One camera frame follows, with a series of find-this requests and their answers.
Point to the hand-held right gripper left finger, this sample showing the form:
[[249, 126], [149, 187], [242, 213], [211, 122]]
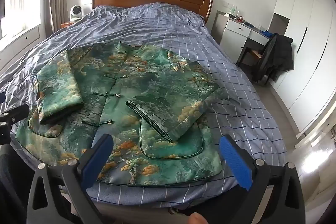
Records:
[[96, 162]]

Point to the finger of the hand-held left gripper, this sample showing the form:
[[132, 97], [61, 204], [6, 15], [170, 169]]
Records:
[[10, 124]]

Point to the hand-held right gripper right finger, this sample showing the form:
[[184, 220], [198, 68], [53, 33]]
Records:
[[236, 161]]

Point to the green patterned padded jacket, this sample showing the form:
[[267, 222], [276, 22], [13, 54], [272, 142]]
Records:
[[157, 77]]

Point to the person's right hand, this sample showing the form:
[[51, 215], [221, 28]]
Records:
[[198, 219]]

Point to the white window-side cabinet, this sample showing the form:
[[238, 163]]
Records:
[[18, 43]]

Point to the wooden chair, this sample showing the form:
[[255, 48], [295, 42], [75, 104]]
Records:
[[252, 54]]

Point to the wooden nightstand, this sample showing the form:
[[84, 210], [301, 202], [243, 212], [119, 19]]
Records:
[[67, 24]]

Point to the white desk with drawer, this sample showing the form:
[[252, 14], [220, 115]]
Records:
[[235, 32]]

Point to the small white fan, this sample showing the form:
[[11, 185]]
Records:
[[76, 12]]

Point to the blue item on desk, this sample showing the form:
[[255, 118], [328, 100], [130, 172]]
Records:
[[267, 33]]

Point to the white wardrobe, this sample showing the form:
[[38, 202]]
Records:
[[307, 43]]

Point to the blue checked duvet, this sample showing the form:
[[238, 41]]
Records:
[[157, 27]]

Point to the clear bottles on desk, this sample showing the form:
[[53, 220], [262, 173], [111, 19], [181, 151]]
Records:
[[232, 9]]

